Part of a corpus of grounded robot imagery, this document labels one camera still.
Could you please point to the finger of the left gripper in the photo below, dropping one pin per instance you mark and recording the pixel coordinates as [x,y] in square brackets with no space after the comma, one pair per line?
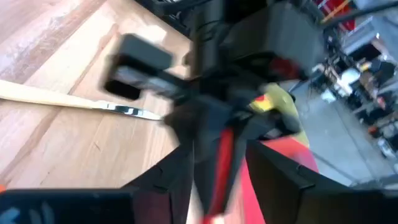
[241,140]
[205,130]

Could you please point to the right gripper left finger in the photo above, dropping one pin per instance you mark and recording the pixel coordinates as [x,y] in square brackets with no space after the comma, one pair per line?
[168,193]

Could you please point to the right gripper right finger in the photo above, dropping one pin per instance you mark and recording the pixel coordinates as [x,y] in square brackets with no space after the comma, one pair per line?
[273,186]

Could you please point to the red silicone spatula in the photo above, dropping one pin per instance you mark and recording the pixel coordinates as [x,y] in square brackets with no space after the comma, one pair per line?
[225,155]

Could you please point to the pink plastic bin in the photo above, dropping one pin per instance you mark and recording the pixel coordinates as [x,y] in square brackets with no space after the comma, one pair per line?
[289,152]

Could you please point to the yellow plastic bin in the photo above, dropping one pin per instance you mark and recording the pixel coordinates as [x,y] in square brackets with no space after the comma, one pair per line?
[280,96]

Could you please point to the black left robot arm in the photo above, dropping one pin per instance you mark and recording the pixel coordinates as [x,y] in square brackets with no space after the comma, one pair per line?
[280,34]

